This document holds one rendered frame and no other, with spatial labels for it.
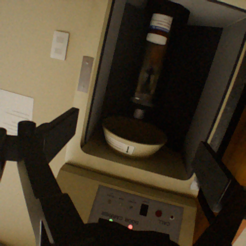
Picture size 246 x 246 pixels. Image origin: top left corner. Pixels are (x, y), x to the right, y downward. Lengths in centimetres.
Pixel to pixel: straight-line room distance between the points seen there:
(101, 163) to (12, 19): 80
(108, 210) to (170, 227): 14
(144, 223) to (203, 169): 27
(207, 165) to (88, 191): 30
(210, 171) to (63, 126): 13
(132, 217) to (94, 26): 39
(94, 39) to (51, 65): 54
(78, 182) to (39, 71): 63
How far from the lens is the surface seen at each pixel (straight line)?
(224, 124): 41
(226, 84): 40
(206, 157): 18
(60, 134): 16
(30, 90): 97
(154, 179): 44
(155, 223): 43
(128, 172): 43
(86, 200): 43
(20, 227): 154
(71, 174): 44
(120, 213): 42
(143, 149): 43
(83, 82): 39
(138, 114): 47
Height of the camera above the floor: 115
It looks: 19 degrees up
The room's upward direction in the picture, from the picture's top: 165 degrees counter-clockwise
